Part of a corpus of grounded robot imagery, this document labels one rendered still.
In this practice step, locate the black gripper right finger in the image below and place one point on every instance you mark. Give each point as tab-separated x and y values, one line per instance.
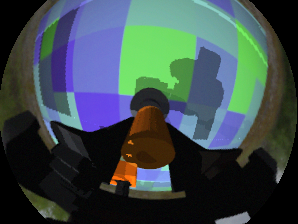
193	161

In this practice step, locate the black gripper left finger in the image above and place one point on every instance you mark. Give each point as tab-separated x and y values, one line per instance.
102	148

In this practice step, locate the orange tapered knob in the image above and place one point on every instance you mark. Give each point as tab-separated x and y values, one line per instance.
148	144

